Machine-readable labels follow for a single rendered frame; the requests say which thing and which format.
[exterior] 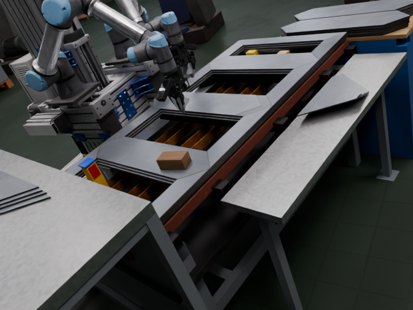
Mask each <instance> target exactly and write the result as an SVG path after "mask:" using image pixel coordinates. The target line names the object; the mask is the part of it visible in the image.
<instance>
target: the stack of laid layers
mask: <svg viewBox="0 0 413 310"><path fill-rule="evenodd" d="M347 38H348V34H347V32H346V33H345V34H344V35H343V36H342V37H341V38H340V39H339V40H338V41H337V42H336V43H335V44H334V45H333V46H332V47H331V48H330V49H329V50H328V51H327V52H326V53H325V54H324V55H323V56H322V57H321V58H320V59H319V60H318V61H317V62H316V63H315V64H314V65H313V66H312V67H311V68H310V69H309V70H308V71H307V72H306V73H305V74H304V75H303V76H302V77H301V78H300V80H298V81H297V82H296V83H295V85H293V86H292V88H290V89H289V90H288V91H287V93H285V94H284V96H282V97H281V99H279V101H277V102H276V104H274V105H273V106H272V105H271V103H270V101H269V99H268V98H267V96H266V95H257V98H258V100H259V102H260V104H261V106H260V107H257V108H254V109H251V110H249V111H245V112H243V113H240V114H236V115H226V114H213V113H200V112H192V111H185V113H182V112H181V111H179V110H172V109H159V110H158V111H157V112H156V113H154V114H153V115H152V116H151V117H149V118H148V119H146V120H145V121H144V122H143V123H142V124H140V125H139V126H138V127H137V128H135V129H134V130H132V131H131V132H130V133H129V134H127V135H126V136H125V137H130V138H134V137H135V136H137V135H138V134H139V133H140V132H141V131H143V130H144V129H145V128H146V127H148V126H149V125H150V124H152V123H153V122H154V121H155V120H157V119H158V118H159V117H160V116H162V115H167V116H179V117H190V118H196V119H208V120H214V121H226V122H238V121H239V120H240V119H241V118H242V117H243V116H246V115H249V114H252V113H255V112H258V111H261V110H264V109H267V108H270V107H271V108H270V109H269V110H268V111H267V112H266V113H265V114H264V115H263V116H262V117H261V118H260V119H259V120H258V121H257V122H256V123H255V124H254V125H253V126H252V127H251V128H250V129H249V130H248V131H247V132H246V133H245V134H244V135H243V136H242V137H241V138H240V139H239V140H238V141H237V142H236V143H235V144H234V145H233V146H232V147H231V148H230V149H229V150H228V151H227V152H226V153H225V154H224V155H223V156H222V157H221V158H220V159H219V160H218V161H217V162H216V163H215V164H214V165H213V166H212V167H211V168H210V169H209V170H208V171H207V172H206V173H205V174H204V175H203V176H202V177H201V178H200V179H199V180H198V181H197V182H196V183H195V184H194V185H192V186H191V187H190V188H189V189H188V190H187V191H186V192H185V193H184V194H183V195H182V196H181V197H180V198H179V199H178V200H177V201H176V202H175V203H174V204H173V205H172V206H171V207H170V208H169V209H168V210H167V211H166V212H165V213H164V214H163V215H162V216H161V217H160V220H161V222H162V224H164V223H165V222H166V221H167V220H168V219H169V218H170V217H171V216H172V215H173V214H174V213H175V212H176V211H177V210H178V209H179V208H180V206H182V205H183V204H184V203H185V202H186V201H187V200H188V198H190V197H191V196H192V194H193V193H194V192H195V191H196V190H197V189H198V188H199V187H200V186H201V185H202V184H203V183H204V182H205V181H206V180H207V179H208V178H209V177H210V176H211V175H212V174H213V173H214V172H215V171H216V170H217V169H218V168H219V167H220V166H221V165H222V164H223V163H224V162H225V161H226V160H227V159H228V158H229V157H230V156H231V155H232V154H233V153H234V152H235V151H236V150H237V149H238V148H239V147H240V146H241V145H242V144H243V143H244V142H245V141H246V140H247V138H248V137H249V136H250V135H251V134H252V133H253V132H254V131H255V130H256V129H257V128H258V127H259V126H260V125H261V124H262V123H263V122H264V121H265V120H266V119H267V118H268V117H269V116H270V115H271V114H272V113H273V112H274V111H275V110H276V109H277V108H278V107H279V106H280V105H281V104H282V103H283V102H284V101H285V100H286V99H287V98H288V97H289V96H290V95H291V94H292V93H293V92H294V91H295V90H296V89H297V88H298V87H299V86H300V85H301V84H302V83H303V82H304V81H305V80H306V79H307V78H308V77H309V76H310V75H311V74H312V73H313V72H314V71H315V70H316V69H317V68H318V67H319V66H320V65H321V64H322V63H323V62H324V61H325V60H326V59H327V58H328V57H329V56H330V55H331V54H332V53H333V52H334V51H335V50H336V49H337V48H338V47H339V46H340V45H341V44H342V43H343V42H344V41H345V40H346V39H347ZM323 41H324V40H320V41H301V42H282V43H273V44H254V45H244V46H241V47H240V48H239V49H237V50H236V51H235V52H234V53H232V54H231V55H230V56H237V55H239V54H241V53H242V52H243V51H244V50H259V49H282V48H294V47H316V46H318V45H319V44H321V43H322V42H323ZM292 70H293V69H255V70H210V71H209V72H207V74H205V75H204V76H202V77H201V78H200V79H199V80H197V81H196V82H195V83H193V84H192V85H191V86H190V88H189V89H186V91H185V92H192V91H193V90H195V89H196V88H197V87H198V86H200V85H201V84H203V83H204V82H205V81H206V80H207V79H209V78H210V77H212V75H288V74H289V73H290V72H291V71H292ZM95 160H96V161H95V163H96V165H97V166H98V165H102V166H105V167H109V168H111V169H115V170H119V171H122V172H126V173H130V174H132V175H136V176H139V177H143V178H147V179H150V180H154V181H158V182H161V183H165V184H167V185H172V184H173V183H174V182H175V181H176V180H177V179H175V178H170V177H166V176H163V175H159V174H156V173H152V172H148V171H145V170H140V169H136V168H133V167H129V166H126V165H122V164H118V163H115V162H111V161H106V160H103V159H99V158H96V159H95ZM75 176H78V177H81V178H83V177H84V176H85V173H84V172H83V170H81V171H79V172H78V173H77V174H75Z"/></svg>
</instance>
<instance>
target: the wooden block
mask: <svg viewBox="0 0 413 310"><path fill-rule="evenodd" d="M156 161H157V163H158V165H159V168H160V170H186V169H187V167H188V165H189V164H190V163H191V161H192V159H191V157H190V155H189V153H188V151H164V152H162V154H161V155H160V156H159V157H158V158H157V160H156Z"/></svg>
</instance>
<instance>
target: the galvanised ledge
mask: <svg viewBox="0 0 413 310"><path fill-rule="evenodd" d="M222 83H223V82H207V83H204V84H201V85H200V86H198V87H197V88H196V89H195V90H193V91H192V92H200V93H212V91H214V90H215V89H216V88H217V87H219V86H220V85H221V84H222ZM175 122H176V121H171V120H164V119H160V118H158V119H157V120H155V121H154V122H153V123H152V124H150V125H149V126H148V127H146V128H145V129H144V130H143V131H141V132H140V133H139V134H138V135H137V136H135V137H134V138H137V139H141V140H147V141H153V140H154V139H155V138H157V137H158V136H159V135H160V134H161V133H163V132H164V131H165V130H167V129H168V128H169V127H170V126H171V125H172V124H174V123H175ZM98 168H99V170H101V171H104V172H108V173H111V174H113V173H114V172H115V171H116V170H115V169H111V168H109V167H105V166H102V165H98Z"/></svg>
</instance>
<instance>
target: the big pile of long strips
mask: <svg viewBox="0 0 413 310"><path fill-rule="evenodd" d="M412 15H413V0H379V1H370V2H361V3H355V4H346V5H340V6H330V7H321V8H315V9H311V10H308V11H305V12H303V13H300V14H297V15H294V17H295V19H296V20H297V22H296V23H292V24H290V25H287V26H284V27H282V28H281V36H282V37H285V36H300V35H309V34H325V33H340V32H347V34H348V38H357V37H367V36H383V35H385V34H388V33H392V32H394V31H397V30H400V29H403V28H406V27H408V25H409V22H410V21H409V19H410V17H411V16H412Z"/></svg>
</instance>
